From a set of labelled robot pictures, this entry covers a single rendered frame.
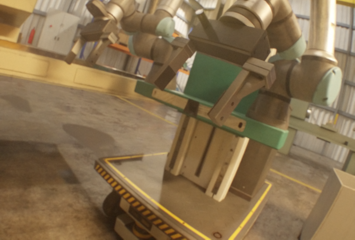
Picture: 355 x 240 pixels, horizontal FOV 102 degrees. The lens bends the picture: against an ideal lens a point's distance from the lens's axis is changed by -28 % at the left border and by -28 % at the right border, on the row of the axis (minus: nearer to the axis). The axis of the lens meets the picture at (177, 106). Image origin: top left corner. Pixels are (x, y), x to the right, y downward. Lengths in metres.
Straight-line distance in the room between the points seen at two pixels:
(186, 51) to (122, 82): 0.81
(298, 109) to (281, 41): 4.76
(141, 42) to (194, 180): 0.70
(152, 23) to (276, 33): 0.44
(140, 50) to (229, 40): 0.67
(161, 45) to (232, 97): 0.67
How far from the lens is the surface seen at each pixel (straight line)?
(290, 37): 0.44
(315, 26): 0.63
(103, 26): 0.61
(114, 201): 1.01
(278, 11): 0.41
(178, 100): 0.74
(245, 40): 0.30
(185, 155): 1.01
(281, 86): 0.64
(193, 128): 0.96
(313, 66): 0.59
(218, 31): 0.33
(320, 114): 9.05
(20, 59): 0.95
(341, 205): 1.14
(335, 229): 1.19
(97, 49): 0.57
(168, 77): 0.35
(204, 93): 0.88
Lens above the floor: 0.75
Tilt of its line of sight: 6 degrees down
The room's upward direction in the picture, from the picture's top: 18 degrees clockwise
